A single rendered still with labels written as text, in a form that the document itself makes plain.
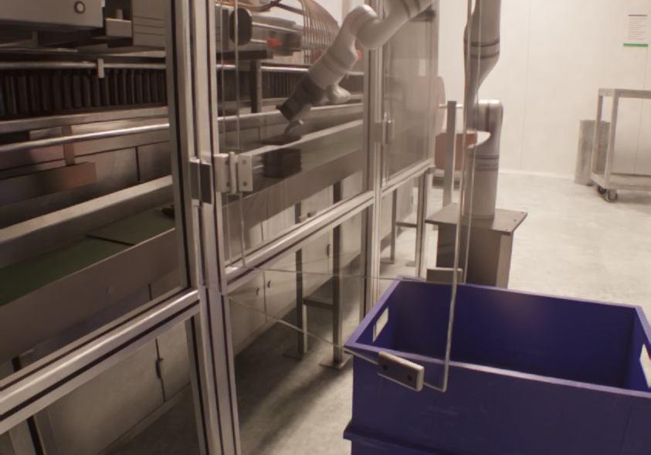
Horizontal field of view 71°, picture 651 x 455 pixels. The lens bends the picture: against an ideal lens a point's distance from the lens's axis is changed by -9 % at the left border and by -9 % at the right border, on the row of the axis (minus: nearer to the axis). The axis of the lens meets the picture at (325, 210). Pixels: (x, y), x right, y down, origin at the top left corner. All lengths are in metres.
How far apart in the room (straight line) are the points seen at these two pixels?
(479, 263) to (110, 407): 1.01
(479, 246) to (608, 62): 4.39
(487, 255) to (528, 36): 4.39
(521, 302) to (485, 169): 0.38
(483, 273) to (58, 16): 1.16
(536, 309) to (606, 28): 4.59
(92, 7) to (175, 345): 0.84
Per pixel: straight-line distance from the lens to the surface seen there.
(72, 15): 0.86
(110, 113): 0.94
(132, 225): 0.95
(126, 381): 1.24
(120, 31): 0.92
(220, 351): 0.92
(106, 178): 1.08
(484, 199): 1.42
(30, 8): 0.82
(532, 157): 5.64
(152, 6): 0.98
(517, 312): 1.29
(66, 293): 0.74
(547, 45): 5.61
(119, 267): 0.79
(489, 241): 1.39
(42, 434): 0.79
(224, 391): 0.96
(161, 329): 0.78
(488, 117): 1.38
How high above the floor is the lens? 0.91
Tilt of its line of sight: 14 degrees down
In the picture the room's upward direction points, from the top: straight up
